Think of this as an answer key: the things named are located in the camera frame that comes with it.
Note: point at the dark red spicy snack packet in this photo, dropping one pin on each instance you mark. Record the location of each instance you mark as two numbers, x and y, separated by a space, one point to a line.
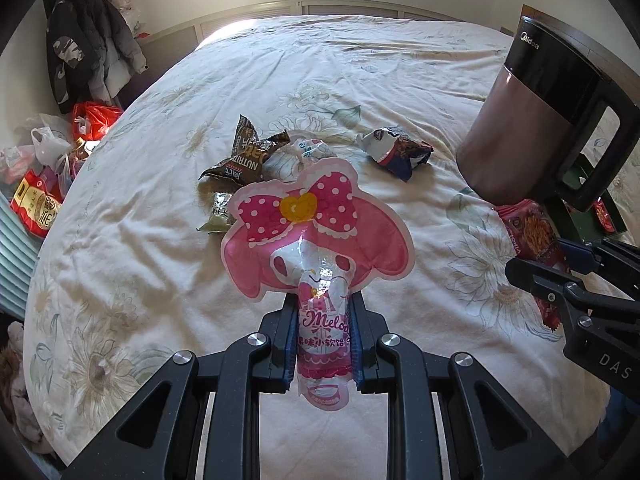
532 234

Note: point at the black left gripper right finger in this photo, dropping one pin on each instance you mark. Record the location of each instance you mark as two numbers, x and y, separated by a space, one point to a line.
448 418

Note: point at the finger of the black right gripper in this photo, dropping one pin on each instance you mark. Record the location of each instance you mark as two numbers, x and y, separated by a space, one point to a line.
616 262
545 279

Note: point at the small olive green snack packet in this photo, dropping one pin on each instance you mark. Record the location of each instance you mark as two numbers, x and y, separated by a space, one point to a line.
219 220

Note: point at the brown nutrition snack bag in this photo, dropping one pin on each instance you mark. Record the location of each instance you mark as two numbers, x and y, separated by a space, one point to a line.
249 153

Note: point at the pink translucent plastic bag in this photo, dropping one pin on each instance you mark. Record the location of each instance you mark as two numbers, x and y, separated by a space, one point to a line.
15 161

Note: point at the green tray box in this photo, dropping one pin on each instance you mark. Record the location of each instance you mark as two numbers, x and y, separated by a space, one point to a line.
601 220

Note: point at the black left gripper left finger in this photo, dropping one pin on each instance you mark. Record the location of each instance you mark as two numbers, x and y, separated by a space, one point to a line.
197 416

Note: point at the red plastic bag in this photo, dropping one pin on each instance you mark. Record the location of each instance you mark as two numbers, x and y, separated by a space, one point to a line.
91 120

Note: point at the white plastic bag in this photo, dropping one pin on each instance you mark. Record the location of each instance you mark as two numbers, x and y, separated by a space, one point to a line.
49 146

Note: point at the red yellow gift bag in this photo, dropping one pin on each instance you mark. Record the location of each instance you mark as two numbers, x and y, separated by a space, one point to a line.
34 205

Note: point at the pink My Melody candy bag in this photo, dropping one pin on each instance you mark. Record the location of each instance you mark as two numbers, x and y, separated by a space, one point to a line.
322 238

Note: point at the clear white bunny candy packet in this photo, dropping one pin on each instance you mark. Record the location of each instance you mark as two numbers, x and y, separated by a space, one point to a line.
288 162

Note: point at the light blue suitcase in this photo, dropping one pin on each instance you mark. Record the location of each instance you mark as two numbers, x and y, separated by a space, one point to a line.
19 255

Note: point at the grey clothes pile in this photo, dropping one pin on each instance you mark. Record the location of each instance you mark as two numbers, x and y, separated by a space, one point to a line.
15 403

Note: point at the floral cream bed quilt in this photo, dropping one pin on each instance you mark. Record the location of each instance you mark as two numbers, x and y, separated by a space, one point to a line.
131 273

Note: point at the dark hanging jackets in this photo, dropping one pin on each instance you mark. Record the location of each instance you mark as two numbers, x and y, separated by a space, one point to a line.
91 52

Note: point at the white blue chocolate wafer bag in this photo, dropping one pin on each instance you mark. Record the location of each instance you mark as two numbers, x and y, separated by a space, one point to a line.
393 149

